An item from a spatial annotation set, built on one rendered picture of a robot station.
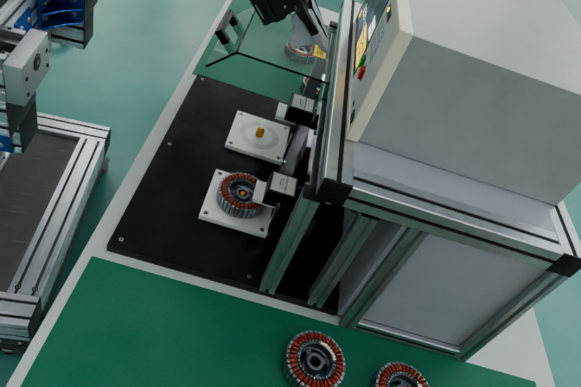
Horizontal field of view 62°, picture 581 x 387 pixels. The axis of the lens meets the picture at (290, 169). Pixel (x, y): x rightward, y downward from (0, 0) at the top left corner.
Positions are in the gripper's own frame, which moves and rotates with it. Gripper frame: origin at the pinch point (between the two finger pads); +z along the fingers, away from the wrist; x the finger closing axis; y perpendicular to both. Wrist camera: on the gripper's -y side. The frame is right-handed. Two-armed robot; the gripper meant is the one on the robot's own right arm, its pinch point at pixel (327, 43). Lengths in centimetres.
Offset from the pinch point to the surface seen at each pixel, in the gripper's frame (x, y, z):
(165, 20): -197, 140, 28
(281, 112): -19.4, 23.6, 20.4
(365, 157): 17.8, -2.1, 12.9
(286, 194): 6.6, 20.5, 24.8
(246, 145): -15.0, 34.6, 23.3
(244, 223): 9.8, 31.5, 26.4
